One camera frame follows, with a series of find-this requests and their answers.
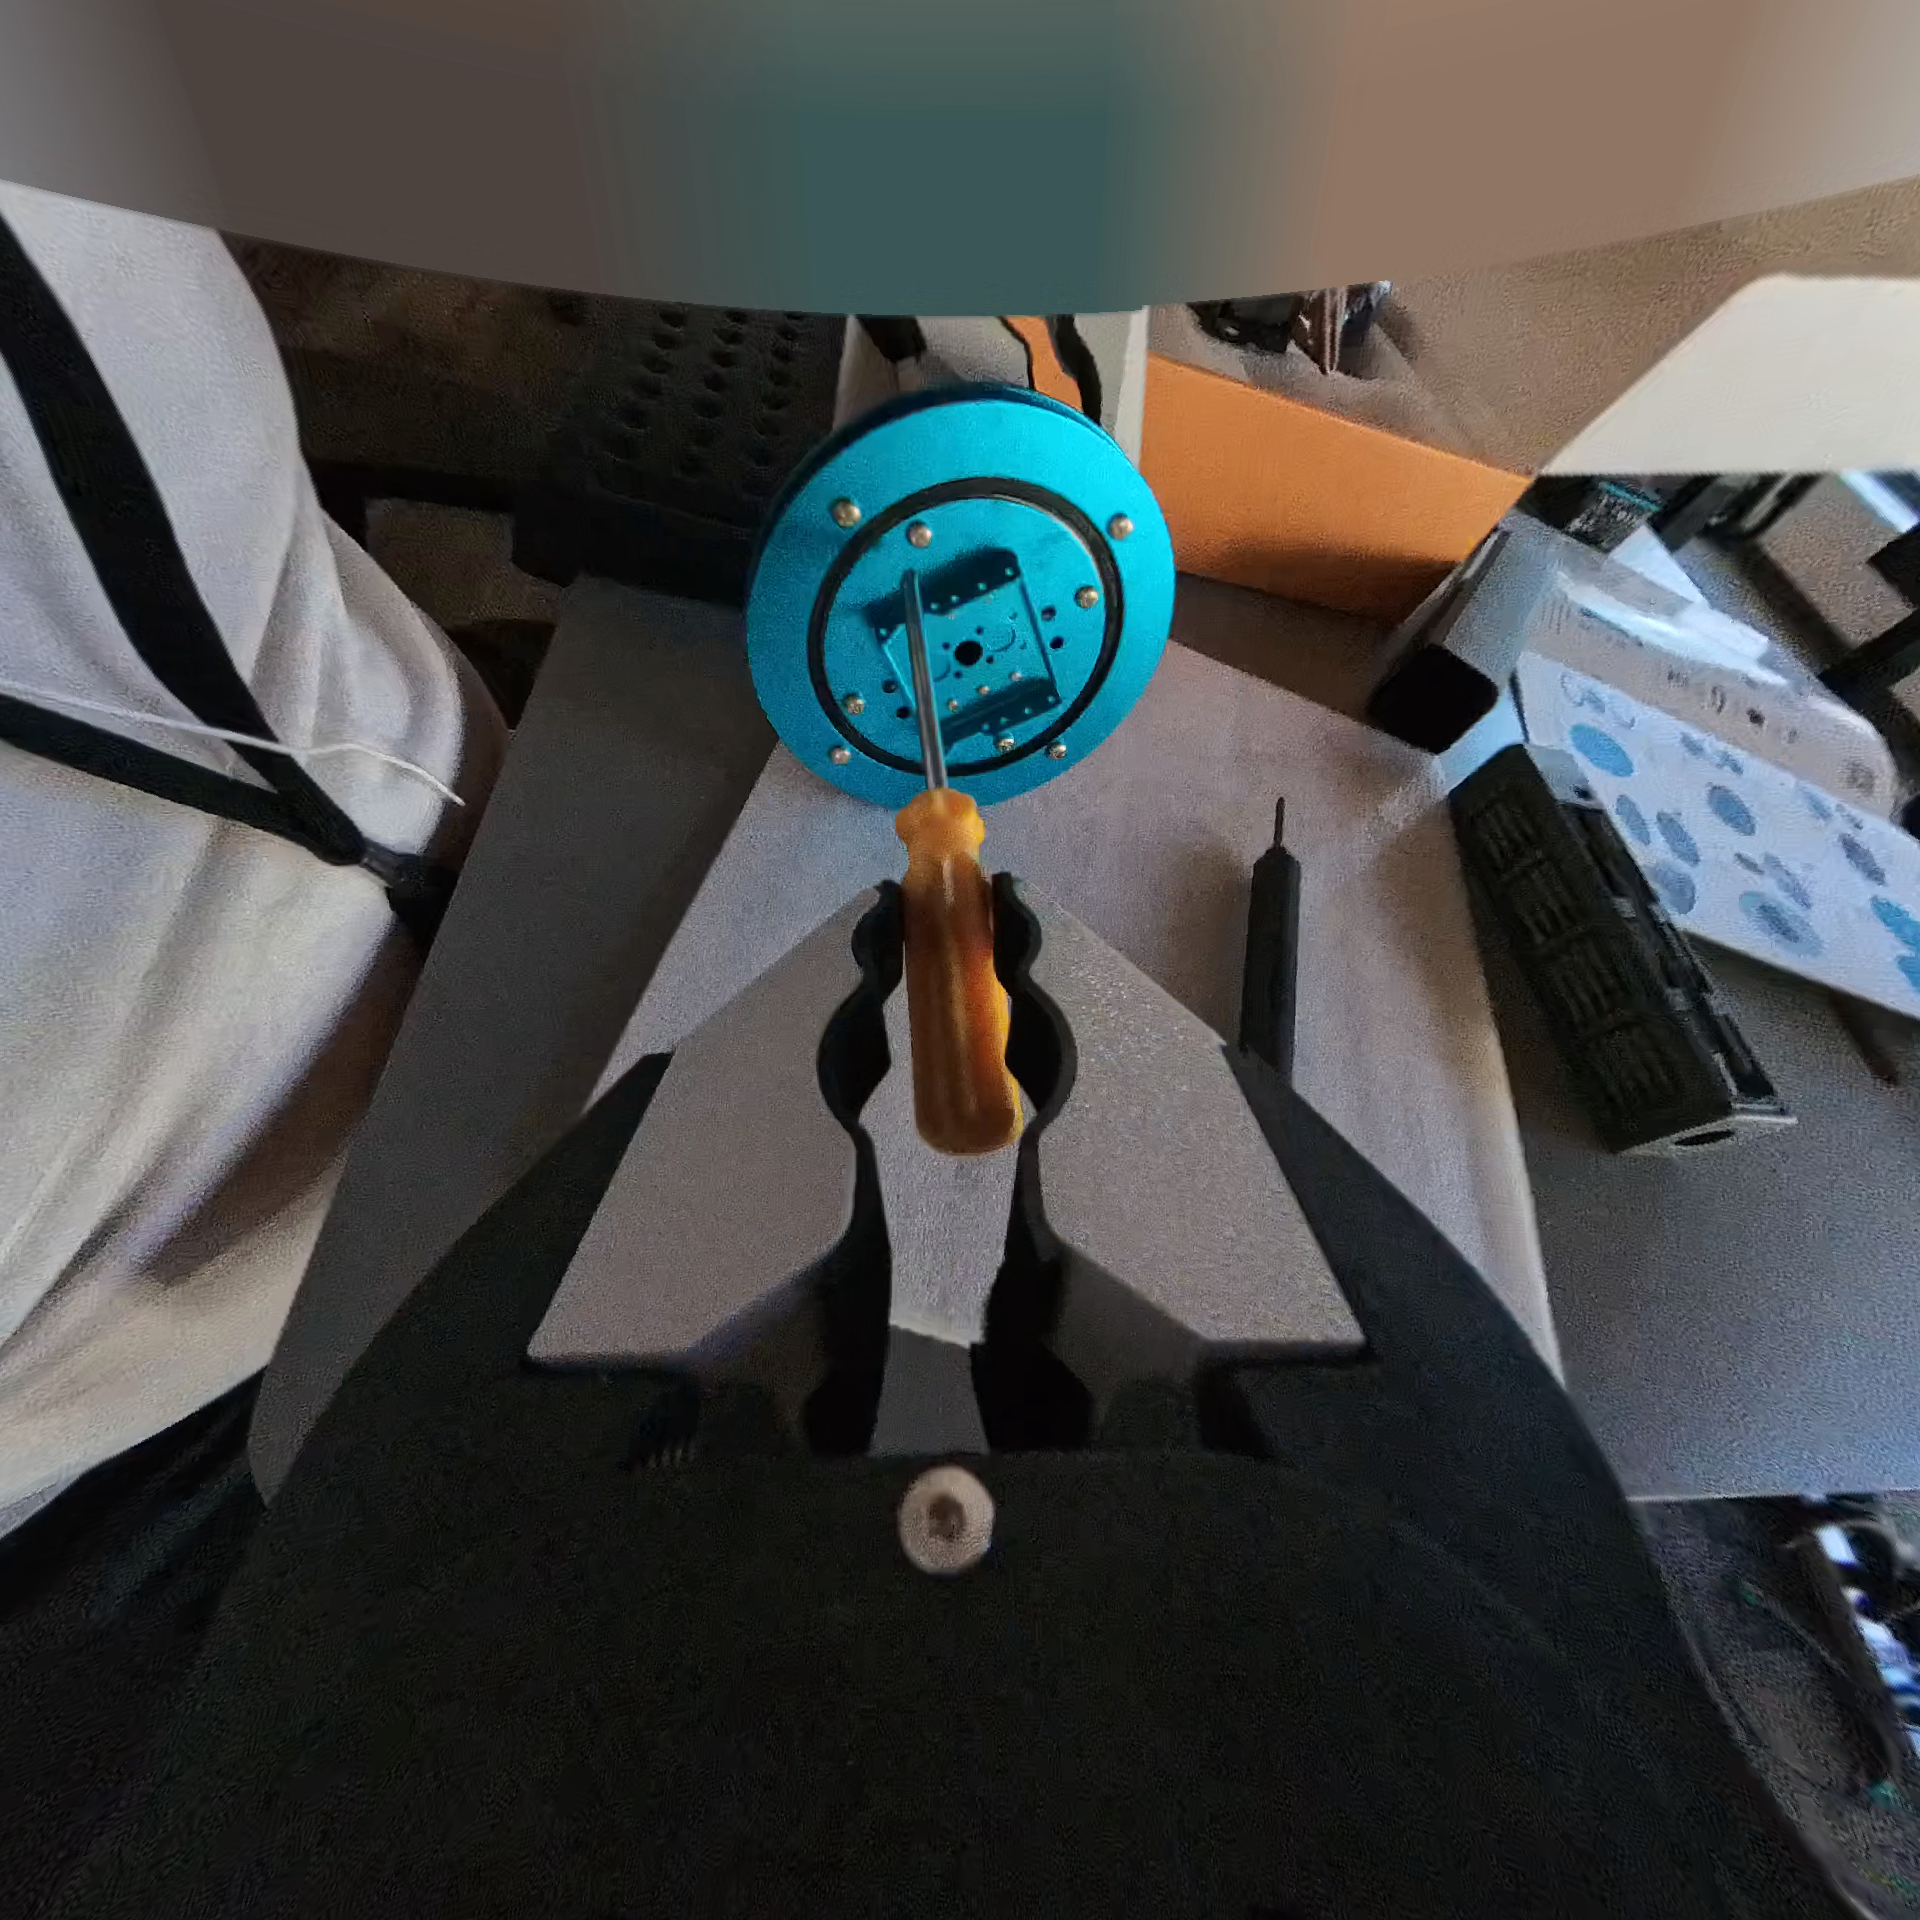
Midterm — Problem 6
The grey desk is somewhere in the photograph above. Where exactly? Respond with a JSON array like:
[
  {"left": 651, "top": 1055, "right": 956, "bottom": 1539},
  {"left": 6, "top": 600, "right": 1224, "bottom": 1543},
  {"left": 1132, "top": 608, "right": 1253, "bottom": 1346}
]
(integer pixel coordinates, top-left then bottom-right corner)
[{"left": 247, "top": 570, "right": 1920, "bottom": 1503}]

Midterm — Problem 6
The printed instruction sheet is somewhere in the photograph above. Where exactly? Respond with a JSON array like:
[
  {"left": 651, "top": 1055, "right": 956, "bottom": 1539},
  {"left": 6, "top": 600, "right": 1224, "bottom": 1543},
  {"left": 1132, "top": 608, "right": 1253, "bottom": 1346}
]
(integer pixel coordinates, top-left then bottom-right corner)
[{"left": 1515, "top": 644, "right": 1920, "bottom": 1021}]

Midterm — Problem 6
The black screwdriver bit case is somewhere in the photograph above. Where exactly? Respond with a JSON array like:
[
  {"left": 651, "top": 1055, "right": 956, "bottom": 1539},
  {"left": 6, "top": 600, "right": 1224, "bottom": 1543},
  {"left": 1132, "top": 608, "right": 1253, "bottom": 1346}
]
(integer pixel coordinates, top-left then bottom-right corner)
[{"left": 1447, "top": 743, "right": 1793, "bottom": 1157}]

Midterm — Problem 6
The blue round metal turntable base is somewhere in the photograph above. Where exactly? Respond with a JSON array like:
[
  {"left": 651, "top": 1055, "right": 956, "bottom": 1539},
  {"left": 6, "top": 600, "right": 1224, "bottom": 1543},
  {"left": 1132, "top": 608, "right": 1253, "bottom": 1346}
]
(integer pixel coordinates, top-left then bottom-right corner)
[{"left": 744, "top": 387, "right": 1173, "bottom": 812}]

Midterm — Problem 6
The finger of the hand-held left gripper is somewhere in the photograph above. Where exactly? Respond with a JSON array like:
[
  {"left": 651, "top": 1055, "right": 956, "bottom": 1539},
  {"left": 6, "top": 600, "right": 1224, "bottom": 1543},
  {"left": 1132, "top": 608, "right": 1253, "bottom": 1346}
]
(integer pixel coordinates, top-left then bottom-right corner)
[
  {"left": 837, "top": 315, "right": 932, "bottom": 417},
  {"left": 1048, "top": 306, "right": 1151, "bottom": 437}
]

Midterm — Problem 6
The black servo with wires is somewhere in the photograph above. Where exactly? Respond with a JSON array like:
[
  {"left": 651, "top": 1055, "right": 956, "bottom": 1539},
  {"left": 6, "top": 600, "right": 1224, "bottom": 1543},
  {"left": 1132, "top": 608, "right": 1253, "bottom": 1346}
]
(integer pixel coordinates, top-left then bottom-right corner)
[{"left": 1200, "top": 285, "right": 1396, "bottom": 365}]

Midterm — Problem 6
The black lanyard clip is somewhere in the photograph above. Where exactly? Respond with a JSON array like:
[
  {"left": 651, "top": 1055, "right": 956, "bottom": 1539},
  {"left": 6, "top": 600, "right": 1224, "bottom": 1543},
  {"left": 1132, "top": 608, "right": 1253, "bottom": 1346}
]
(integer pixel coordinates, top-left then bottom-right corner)
[{"left": 351, "top": 839, "right": 459, "bottom": 947}]

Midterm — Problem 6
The black electric screwdriver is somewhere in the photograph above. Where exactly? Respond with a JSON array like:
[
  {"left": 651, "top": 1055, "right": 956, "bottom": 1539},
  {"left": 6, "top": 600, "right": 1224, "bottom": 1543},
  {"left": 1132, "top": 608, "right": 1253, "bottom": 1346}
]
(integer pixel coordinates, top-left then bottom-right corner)
[{"left": 1237, "top": 799, "right": 1299, "bottom": 1081}]

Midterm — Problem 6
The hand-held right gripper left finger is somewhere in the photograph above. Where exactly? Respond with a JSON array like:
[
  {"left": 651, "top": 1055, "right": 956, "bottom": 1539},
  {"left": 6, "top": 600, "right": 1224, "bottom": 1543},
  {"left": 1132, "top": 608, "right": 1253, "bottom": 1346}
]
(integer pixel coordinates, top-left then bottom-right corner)
[{"left": 526, "top": 883, "right": 905, "bottom": 1455}]

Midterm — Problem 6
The cardboard box with white flaps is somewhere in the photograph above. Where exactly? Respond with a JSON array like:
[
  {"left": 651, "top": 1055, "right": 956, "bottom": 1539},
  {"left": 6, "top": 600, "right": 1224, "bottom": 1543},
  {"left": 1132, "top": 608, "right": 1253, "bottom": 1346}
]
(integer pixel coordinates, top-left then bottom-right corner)
[{"left": 1006, "top": 187, "right": 1920, "bottom": 624}]

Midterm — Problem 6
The white foam sheet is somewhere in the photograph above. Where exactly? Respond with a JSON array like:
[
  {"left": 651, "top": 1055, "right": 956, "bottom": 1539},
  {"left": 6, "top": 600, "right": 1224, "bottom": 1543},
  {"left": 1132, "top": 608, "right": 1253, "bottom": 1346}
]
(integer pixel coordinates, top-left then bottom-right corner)
[{"left": 592, "top": 637, "right": 1561, "bottom": 1384}]

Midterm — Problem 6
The dark bit case sleeve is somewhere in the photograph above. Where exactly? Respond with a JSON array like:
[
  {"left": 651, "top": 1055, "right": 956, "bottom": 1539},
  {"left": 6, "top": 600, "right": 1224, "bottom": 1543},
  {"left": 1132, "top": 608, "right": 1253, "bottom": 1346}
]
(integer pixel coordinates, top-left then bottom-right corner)
[{"left": 1364, "top": 509, "right": 1561, "bottom": 755}]

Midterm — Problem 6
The yellow handled screwdriver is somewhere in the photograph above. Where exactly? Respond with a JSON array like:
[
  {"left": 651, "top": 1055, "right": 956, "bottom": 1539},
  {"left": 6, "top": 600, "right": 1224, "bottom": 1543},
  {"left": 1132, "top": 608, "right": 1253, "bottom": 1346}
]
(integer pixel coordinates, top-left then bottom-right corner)
[{"left": 896, "top": 570, "right": 1028, "bottom": 1157}]

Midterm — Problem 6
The black lanyard strap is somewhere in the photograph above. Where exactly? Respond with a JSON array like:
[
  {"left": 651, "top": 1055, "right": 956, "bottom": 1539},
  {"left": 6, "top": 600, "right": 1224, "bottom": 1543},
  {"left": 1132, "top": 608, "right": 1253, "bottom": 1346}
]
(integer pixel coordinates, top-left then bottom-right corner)
[{"left": 0, "top": 218, "right": 368, "bottom": 874}]

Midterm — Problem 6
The printed instruction booklet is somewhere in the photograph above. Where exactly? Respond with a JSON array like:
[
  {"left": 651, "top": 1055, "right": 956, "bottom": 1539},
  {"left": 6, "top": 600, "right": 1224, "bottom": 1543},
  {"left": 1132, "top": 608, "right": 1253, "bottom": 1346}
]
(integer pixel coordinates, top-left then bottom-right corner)
[{"left": 1545, "top": 570, "right": 1907, "bottom": 812}]

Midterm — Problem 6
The thin white cord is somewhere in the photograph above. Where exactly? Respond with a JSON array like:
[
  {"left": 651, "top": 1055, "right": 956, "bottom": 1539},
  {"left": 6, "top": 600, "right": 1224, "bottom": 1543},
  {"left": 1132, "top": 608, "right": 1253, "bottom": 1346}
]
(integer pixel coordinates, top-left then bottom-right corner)
[{"left": 0, "top": 682, "right": 467, "bottom": 812}]

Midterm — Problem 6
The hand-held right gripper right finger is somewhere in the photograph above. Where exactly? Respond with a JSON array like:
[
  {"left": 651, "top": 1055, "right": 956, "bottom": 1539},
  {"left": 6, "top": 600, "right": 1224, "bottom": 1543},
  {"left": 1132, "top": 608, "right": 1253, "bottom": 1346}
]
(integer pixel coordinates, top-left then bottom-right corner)
[{"left": 976, "top": 872, "right": 1369, "bottom": 1455}]

